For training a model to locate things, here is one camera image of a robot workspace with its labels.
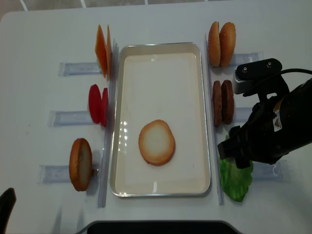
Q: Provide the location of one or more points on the upright bun bottom slice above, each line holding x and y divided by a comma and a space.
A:
80, 164

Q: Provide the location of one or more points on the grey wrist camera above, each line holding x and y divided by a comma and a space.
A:
249, 74

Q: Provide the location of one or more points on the clear pusher rack left-near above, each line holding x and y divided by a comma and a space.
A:
51, 174

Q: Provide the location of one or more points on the outer sesame bun top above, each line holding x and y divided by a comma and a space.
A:
227, 38

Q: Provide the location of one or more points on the clear pusher rack right-far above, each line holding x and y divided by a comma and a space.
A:
239, 59

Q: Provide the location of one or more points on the green lettuce leaf carried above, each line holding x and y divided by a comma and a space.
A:
235, 182

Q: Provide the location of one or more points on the clear pusher rack right-near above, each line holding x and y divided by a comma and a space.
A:
271, 172

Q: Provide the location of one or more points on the black device at bottom edge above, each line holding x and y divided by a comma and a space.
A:
159, 227

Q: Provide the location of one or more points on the metal baking tray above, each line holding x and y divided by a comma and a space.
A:
160, 82

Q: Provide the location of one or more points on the outer red tomato slice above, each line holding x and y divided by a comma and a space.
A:
94, 102

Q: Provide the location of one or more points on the brown meat patty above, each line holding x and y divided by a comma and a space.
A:
227, 102
217, 103

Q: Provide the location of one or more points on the inner red tomato slice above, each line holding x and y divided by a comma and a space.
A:
104, 104

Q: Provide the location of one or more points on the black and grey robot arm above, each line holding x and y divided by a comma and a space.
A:
302, 117

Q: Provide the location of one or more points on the bun bottom slice on tray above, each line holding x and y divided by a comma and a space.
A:
156, 143

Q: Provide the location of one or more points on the clear pusher rack left-far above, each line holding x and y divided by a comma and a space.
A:
75, 69

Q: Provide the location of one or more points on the clear pusher rack right-middle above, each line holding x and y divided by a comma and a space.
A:
242, 114

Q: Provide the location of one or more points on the outer brown meat patty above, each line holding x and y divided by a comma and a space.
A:
227, 102

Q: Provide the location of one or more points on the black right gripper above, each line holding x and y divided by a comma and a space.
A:
264, 138

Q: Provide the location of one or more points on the inner sesame bun top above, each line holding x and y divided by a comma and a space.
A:
214, 51

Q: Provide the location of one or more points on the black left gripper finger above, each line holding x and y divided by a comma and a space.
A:
7, 202

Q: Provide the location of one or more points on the red tomato slice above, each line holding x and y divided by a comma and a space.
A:
94, 102
104, 104

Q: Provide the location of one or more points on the inner orange cheese slice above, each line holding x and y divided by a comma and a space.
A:
109, 52

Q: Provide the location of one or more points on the sesame bun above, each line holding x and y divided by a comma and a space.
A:
214, 51
227, 38

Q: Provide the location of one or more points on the orange cheese slice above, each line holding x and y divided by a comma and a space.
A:
109, 52
100, 50

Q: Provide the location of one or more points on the inner brown meat patty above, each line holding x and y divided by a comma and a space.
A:
217, 103

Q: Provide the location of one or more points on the clear pusher rack left-middle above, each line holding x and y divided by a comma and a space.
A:
69, 118

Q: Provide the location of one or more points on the outer orange cheese slice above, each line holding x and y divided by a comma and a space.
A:
100, 50

